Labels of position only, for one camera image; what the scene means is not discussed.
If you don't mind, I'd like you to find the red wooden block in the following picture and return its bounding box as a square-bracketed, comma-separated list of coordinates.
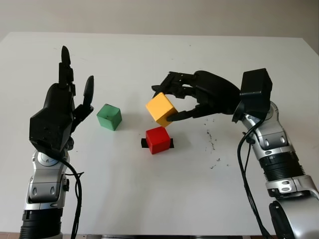
[145, 126, 170, 155]

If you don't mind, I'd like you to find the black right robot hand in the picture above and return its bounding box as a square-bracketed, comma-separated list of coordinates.
[151, 70, 241, 122]

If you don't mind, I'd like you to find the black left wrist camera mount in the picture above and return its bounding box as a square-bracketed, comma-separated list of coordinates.
[29, 107, 76, 152]

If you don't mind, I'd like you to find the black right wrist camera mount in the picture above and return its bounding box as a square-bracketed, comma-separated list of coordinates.
[231, 68, 273, 123]

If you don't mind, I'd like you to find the yellow wooden block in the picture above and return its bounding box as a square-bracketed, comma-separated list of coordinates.
[145, 92, 178, 127]

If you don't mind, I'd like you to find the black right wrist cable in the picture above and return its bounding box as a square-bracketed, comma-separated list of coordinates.
[236, 118, 274, 239]

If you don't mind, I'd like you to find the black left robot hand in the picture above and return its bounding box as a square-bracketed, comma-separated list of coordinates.
[44, 45, 95, 150]

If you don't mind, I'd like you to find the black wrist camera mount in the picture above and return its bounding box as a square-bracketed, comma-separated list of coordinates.
[231, 68, 273, 123]
[29, 107, 76, 152]

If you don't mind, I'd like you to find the black tape strip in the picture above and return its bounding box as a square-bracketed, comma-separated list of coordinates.
[141, 137, 174, 149]

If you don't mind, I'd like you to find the green wooden block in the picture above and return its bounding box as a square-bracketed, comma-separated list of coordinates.
[96, 104, 122, 132]

